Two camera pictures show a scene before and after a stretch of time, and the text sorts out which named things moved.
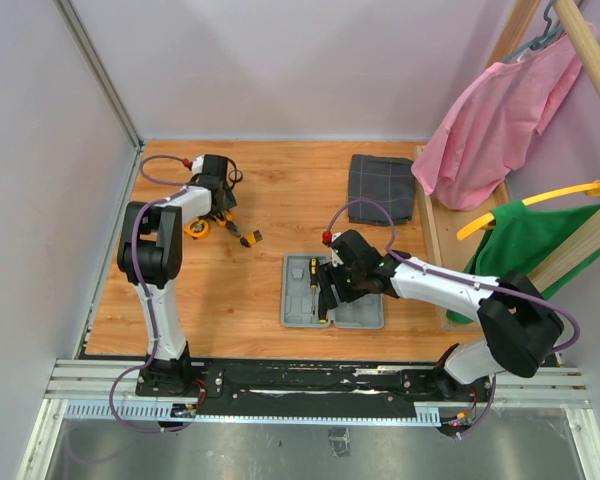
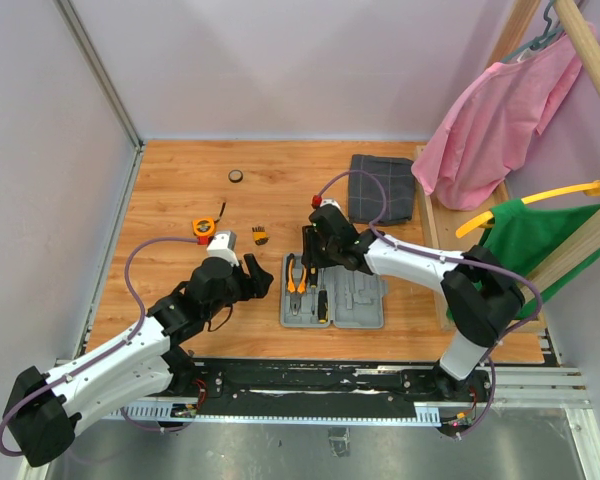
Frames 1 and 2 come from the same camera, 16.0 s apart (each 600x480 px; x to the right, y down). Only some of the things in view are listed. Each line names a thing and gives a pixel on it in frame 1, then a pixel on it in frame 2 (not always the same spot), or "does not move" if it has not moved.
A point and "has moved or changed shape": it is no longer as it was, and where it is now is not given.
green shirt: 521,237 does not move
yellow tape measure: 197,228 has moved or changed shape
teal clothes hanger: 544,37 does not move
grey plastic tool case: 296,309 does not move
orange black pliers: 223,218 -> 294,292
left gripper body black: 229,199 -> 237,290
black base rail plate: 306,380 does not move
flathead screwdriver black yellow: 322,312 does not move
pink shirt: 486,136 does not move
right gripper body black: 347,282 -> 318,253
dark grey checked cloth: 389,181 does not move
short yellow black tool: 249,240 -> 260,235
